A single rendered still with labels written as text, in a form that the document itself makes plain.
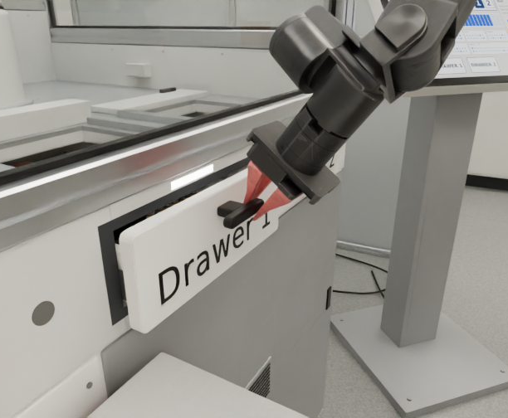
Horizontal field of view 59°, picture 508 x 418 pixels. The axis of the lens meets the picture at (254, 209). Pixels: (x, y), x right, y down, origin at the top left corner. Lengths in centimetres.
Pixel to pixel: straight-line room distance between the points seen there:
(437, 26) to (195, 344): 47
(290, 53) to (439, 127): 98
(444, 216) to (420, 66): 112
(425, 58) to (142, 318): 36
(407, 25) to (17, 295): 39
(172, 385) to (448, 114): 113
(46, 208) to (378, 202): 200
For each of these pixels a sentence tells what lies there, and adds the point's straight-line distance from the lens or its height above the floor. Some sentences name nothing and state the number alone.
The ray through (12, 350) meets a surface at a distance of 43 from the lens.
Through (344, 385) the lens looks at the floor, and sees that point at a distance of 161.
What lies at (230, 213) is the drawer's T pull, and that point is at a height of 91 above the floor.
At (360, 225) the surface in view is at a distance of 235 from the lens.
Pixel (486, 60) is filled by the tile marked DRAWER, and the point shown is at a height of 101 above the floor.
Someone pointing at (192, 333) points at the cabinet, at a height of 72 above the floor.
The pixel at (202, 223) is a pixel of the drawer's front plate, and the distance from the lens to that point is 50.
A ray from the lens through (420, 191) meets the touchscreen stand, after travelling 146.
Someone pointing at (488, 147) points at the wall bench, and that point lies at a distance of 349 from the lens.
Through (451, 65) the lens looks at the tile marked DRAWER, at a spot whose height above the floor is 100.
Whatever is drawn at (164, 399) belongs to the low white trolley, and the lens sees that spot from 49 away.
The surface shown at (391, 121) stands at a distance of 217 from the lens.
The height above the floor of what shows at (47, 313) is 87.
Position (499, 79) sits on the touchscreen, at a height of 97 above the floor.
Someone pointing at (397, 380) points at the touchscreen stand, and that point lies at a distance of 162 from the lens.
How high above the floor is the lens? 111
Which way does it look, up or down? 23 degrees down
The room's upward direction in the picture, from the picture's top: straight up
